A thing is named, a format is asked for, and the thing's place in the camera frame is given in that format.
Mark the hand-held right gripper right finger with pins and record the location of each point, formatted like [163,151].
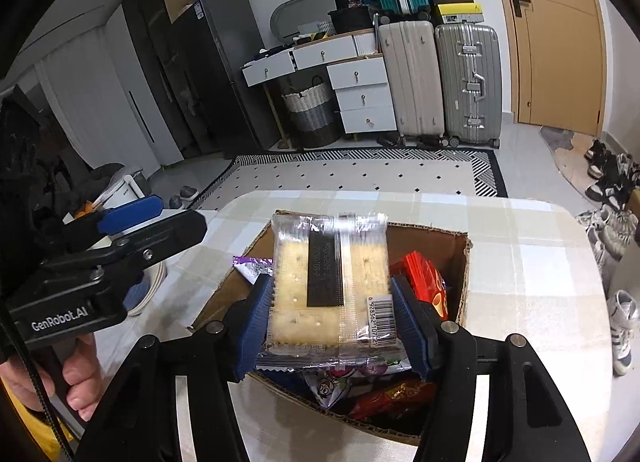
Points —
[407,327]

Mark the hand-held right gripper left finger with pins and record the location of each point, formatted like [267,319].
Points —
[255,327]

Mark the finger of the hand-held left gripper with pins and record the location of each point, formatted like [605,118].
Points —
[165,239]
[130,214]

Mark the brown cardboard box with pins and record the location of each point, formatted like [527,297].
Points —
[230,292]

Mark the red chip packet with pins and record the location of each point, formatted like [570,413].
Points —
[425,287]

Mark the red snack packet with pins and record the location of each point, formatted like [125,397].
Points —
[395,399]

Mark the clear cracker packet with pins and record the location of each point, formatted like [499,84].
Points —
[325,292]

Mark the purple white snack packet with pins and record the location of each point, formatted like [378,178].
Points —
[350,382]

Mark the person's left forearm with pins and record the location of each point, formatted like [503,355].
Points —
[30,437]

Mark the person's left hand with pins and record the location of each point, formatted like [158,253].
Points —
[85,382]

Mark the grey slipper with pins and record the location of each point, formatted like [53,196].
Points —
[188,191]
[175,201]

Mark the white wardrobe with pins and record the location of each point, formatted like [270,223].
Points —
[110,107]

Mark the black jacket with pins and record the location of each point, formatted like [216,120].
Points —
[25,167]

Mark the black cabinet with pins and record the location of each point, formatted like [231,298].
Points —
[155,67]

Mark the black white patterned rug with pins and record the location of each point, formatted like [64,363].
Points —
[350,177]

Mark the dark grey refrigerator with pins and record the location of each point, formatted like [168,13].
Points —
[225,77]

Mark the woven laundry basket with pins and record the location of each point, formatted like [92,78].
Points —
[310,115]

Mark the white sneaker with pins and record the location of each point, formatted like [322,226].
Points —
[624,332]

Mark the white dresser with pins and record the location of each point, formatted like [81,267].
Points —
[360,92]

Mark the grey doormat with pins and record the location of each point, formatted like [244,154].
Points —
[556,138]

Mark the beige suitcase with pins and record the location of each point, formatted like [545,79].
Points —
[410,82]

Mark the silver suitcase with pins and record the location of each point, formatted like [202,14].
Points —
[467,87]

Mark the pile of dark shoes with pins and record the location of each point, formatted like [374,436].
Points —
[607,177]

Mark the oval mirror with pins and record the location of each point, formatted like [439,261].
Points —
[300,12]

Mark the black storage box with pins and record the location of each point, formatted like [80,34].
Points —
[350,21]

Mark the yellow black shoe box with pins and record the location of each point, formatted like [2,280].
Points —
[460,13]

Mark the wooden door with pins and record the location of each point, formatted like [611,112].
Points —
[560,42]

